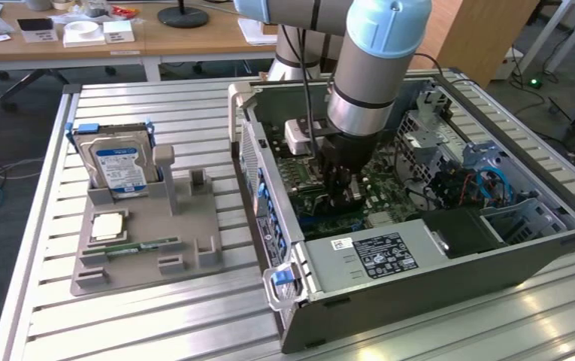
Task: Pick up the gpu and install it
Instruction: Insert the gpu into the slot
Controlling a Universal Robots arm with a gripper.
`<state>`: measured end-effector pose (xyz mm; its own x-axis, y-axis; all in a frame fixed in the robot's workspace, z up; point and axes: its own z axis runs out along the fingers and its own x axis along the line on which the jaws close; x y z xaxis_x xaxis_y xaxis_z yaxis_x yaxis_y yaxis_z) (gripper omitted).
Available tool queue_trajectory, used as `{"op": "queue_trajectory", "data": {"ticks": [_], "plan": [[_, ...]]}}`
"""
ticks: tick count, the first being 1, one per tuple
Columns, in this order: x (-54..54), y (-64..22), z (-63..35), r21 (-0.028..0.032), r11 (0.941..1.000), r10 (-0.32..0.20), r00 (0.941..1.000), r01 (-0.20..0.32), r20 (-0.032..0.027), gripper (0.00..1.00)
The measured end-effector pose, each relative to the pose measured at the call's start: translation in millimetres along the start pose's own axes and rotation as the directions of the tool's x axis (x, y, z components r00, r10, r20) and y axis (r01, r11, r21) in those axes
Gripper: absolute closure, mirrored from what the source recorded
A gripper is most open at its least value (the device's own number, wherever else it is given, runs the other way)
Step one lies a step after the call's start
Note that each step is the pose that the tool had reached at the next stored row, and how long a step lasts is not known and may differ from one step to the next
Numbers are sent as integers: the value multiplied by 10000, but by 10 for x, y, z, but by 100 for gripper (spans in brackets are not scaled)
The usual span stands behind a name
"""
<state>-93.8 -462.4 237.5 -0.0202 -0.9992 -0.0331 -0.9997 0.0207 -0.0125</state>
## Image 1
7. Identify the green motherboard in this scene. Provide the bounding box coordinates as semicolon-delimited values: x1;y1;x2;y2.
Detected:
266;123;434;241

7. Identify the small white box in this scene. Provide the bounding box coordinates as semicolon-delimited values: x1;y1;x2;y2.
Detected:
102;20;136;44

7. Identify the black graphics card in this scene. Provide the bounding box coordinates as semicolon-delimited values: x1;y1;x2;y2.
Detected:
294;179;369;219

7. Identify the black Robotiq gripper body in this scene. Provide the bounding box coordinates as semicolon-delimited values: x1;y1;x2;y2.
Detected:
317;129;380;172

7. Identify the CPU socket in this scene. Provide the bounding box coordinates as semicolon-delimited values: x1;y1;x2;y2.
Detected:
300;156;330;189

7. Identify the perforated metal drive cage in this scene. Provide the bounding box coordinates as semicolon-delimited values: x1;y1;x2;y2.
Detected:
397;108;469;181

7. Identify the black round lamp base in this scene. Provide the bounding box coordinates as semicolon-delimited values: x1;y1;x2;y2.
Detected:
157;0;212;28

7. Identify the black office chair base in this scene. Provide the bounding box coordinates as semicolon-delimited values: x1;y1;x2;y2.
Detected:
0;69;72;111

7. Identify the wooden cabinet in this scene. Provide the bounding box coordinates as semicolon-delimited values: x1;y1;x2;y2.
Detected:
408;0;542;87

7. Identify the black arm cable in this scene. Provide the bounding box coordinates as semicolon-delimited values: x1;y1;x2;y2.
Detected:
412;52;474;86

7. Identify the blue wire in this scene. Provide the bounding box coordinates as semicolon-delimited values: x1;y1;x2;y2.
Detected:
477;165;517;208

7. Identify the black and white label block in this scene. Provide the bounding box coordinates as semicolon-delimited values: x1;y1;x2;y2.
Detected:
18;17;60;43

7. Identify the silver CPU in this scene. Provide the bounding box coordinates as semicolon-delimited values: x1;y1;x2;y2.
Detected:
89;214;126;241

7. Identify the white table frame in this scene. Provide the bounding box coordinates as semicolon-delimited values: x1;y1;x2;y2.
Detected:
513;0;575;102

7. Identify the open grey PC case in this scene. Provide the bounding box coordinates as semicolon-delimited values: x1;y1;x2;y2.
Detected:
228;67;575;355

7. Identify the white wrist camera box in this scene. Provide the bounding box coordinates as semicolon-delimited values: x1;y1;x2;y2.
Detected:
285;118;330;155

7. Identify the grey power supply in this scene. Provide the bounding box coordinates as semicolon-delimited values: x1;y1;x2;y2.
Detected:
305;220;452;294

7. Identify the grey metal disk bay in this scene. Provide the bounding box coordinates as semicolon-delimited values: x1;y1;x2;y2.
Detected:
481;197;569;245

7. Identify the wooden desk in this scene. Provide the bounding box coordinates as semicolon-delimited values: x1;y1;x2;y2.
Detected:
0;0;420;72

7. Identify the grey parts rack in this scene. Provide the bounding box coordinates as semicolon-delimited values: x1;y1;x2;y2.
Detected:
69;144;226;298

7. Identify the black plastic shroud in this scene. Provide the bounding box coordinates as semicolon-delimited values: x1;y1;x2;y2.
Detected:
420;208;509;260

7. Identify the white paper stack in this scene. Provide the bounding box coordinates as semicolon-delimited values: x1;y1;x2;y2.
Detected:
237;17;280;46

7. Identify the white box with tape roll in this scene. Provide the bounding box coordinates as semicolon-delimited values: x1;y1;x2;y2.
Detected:
61;20;108;48

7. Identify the hard disk with blue caddy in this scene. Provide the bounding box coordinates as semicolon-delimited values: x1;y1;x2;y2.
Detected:
64;120;161;199

